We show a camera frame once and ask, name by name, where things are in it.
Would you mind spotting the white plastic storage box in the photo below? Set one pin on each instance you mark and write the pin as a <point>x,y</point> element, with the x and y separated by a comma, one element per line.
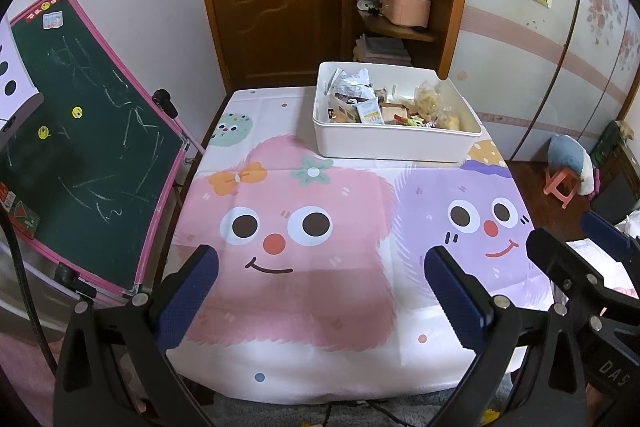
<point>390,144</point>

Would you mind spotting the clear puffed rice snack packet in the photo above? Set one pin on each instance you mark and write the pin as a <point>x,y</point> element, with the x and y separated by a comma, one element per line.
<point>427,99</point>
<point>450,119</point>

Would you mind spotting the dark brown snack packet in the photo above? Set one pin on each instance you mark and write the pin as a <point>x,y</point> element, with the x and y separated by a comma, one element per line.
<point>350,97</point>

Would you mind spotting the red orange snack packet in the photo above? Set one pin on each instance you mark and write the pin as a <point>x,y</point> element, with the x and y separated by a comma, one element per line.
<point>417,122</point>

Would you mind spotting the dark cabinet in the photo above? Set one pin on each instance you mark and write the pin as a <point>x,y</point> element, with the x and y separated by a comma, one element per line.
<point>617,172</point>

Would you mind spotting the red white cake packet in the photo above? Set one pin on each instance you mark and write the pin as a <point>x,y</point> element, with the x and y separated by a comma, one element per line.
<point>350,82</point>

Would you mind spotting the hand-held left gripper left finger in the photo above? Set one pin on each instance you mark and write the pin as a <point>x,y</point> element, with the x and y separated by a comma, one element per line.
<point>187,302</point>

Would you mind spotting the pink plastic stool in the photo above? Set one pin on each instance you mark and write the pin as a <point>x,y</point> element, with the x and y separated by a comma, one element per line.
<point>561,184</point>

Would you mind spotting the white dotted board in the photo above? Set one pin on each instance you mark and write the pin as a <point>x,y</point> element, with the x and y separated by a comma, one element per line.
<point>15,77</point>

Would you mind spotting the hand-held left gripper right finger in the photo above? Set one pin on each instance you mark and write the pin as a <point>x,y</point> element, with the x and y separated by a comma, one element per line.
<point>460,302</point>

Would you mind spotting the cartoon printed tablecloth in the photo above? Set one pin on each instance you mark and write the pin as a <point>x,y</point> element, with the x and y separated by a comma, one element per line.
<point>310,307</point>

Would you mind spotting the green chalkboard easel pink frame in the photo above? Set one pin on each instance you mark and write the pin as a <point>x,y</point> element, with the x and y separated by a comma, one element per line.
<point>90,147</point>

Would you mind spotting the stack of folded cloths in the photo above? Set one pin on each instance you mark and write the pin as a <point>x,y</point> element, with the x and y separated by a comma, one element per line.
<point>384,51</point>

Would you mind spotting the white bedding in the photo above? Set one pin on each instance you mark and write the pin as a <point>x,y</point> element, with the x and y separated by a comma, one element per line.
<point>575,249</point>

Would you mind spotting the beige wafer packet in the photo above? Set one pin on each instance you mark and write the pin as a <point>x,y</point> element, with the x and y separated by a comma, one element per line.
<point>392,111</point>

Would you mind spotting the small blue white snack packet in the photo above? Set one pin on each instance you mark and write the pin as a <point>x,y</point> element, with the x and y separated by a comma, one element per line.
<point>370,112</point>

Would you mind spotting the small toy figures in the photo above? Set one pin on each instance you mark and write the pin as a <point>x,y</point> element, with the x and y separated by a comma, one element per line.
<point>370,3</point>

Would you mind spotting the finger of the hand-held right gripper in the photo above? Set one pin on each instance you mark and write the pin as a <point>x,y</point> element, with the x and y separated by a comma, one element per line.
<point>555,257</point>
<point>605,229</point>

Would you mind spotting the floral sliding wardrobe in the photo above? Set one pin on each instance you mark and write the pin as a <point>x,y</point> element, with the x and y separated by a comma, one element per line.
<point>540,72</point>

